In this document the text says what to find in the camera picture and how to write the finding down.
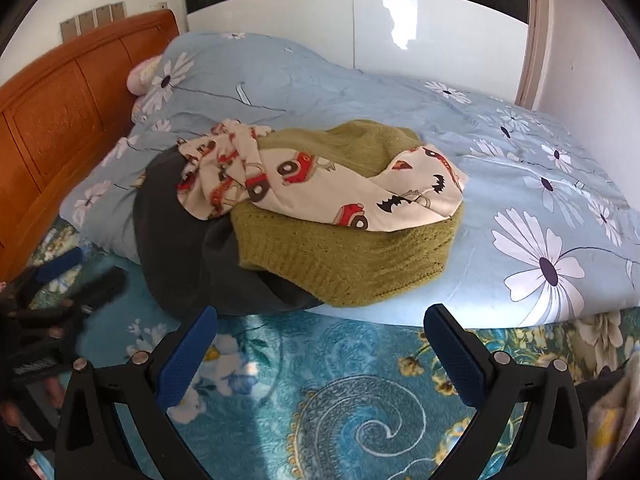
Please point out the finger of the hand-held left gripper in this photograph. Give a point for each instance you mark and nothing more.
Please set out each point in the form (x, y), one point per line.
(105, 284)
(60, 263)

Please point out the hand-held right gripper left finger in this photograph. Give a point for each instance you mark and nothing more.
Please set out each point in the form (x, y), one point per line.
(182, 365)

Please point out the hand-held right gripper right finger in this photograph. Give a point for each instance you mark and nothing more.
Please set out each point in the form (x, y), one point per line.
(457, 365)

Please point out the car print pants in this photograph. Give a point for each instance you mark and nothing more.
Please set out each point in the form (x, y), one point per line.
(320, 180)

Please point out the dark grey garment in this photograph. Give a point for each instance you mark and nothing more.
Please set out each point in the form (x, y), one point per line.
(185, 250)

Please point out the teal floral blanket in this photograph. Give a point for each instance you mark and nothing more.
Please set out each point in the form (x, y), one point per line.
(310, 395)

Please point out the wooden headboard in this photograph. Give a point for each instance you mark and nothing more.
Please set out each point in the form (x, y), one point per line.
(55, 125)

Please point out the green knitted sweater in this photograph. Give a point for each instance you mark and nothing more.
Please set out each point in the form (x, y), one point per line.
(350, 255)

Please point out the beige fuzzy cloth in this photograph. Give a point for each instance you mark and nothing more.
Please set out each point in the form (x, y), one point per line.
(612, 430)

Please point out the pink pillow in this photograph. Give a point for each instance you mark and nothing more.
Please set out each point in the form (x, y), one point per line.
(141, 76)

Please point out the blue floral duvet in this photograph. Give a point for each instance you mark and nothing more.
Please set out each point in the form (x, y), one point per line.
(380, 135)

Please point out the glossy white and black wardrobe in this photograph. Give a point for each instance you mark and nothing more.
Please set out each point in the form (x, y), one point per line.
(360, 10)

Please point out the row of grey wall switches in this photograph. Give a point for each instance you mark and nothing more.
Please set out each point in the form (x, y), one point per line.
(93, 20)

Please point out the beige door frame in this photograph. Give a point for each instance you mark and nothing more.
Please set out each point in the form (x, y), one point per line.
(536, 30)

